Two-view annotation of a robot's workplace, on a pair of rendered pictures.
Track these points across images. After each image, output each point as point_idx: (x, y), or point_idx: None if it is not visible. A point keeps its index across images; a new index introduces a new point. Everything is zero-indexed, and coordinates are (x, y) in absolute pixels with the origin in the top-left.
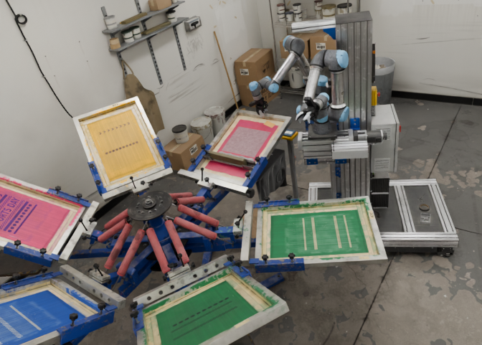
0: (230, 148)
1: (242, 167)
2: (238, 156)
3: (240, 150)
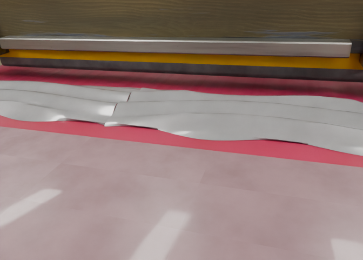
0: (237, 197)
1: (46, 71)
2: (74, 115)
3: (29, 175)
